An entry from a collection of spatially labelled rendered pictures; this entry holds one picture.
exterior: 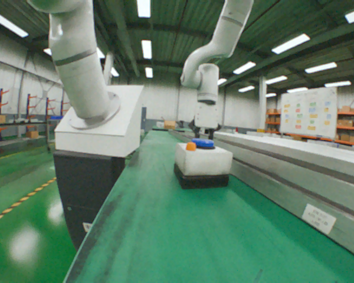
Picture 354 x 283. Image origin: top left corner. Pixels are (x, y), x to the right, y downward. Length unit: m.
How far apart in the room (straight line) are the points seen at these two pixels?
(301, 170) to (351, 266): 0.12
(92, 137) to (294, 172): 0.44
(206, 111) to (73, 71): 0.46
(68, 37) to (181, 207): 0.38
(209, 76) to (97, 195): 0.56
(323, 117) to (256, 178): 3.17
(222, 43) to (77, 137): 0.55
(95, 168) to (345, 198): 0.47
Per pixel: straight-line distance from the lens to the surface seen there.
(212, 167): 0.21
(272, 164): 0.22
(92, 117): 0.44
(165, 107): 11.40
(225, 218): 0.17
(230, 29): 0.53
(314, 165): 0.20
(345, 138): 10.11
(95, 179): 0.42
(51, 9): 0.34
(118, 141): 0.38
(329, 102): 3.37
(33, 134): 6.00
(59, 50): 0.37
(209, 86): 0.56
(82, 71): 0.38
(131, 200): 0.18
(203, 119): 0.55
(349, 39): 7.09
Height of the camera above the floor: 0.88
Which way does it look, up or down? 7 degrees down
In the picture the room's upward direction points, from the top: 4 degrees clockwise
